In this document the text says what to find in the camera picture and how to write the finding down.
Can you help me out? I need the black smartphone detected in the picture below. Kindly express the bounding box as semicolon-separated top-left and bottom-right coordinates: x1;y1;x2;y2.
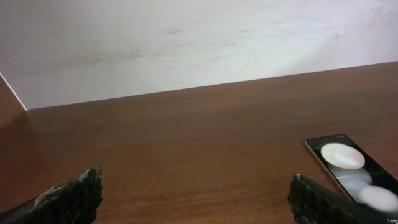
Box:
305;134;397;223

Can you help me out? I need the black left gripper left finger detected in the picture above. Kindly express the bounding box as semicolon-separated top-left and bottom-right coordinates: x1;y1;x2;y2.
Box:
1;168;103;224

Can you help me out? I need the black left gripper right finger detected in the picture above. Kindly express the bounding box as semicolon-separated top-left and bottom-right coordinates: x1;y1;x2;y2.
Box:
287;174;392;224

